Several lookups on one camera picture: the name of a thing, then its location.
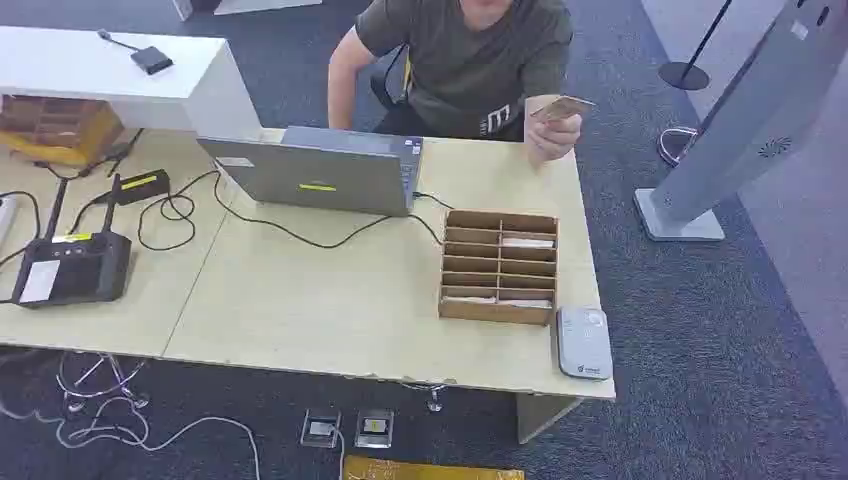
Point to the tan card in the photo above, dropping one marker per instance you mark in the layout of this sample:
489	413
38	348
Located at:
563	107

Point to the white card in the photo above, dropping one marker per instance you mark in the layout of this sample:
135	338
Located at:
469	300
528	243
526	303

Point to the wooden card box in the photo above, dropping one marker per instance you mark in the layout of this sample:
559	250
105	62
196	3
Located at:
498	268

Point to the grey laptop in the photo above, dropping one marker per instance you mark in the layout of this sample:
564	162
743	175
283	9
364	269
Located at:
324	175

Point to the black office chair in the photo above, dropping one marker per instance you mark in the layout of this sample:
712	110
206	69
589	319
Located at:
391	79

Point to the person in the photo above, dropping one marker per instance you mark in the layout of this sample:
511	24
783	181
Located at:
470	60

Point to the white card reader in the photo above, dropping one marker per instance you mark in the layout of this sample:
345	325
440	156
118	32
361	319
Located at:
583	343

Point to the floor socket box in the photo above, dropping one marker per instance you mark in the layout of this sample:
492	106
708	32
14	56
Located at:
320	428
374	428

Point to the yellow floor plate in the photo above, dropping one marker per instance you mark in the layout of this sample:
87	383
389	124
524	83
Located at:
430	470

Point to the silver stanchion base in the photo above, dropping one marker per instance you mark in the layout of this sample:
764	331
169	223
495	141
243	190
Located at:
676	142

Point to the black power adapter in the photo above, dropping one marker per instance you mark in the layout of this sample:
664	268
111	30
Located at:
140	186

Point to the grey usb hub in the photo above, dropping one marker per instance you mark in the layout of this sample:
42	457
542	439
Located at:
152	60

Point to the white cabinet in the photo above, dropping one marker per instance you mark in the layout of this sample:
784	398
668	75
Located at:
126	76

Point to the grey kiosk stand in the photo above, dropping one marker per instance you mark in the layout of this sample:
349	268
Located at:
748	112

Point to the black router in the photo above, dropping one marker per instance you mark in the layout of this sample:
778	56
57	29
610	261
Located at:
73	265

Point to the brown wooden crate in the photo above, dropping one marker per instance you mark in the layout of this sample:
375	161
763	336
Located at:
46	119

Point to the white power strip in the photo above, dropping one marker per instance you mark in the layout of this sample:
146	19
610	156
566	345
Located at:
5	218

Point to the black stanchion post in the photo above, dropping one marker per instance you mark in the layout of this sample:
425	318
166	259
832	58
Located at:
689	66

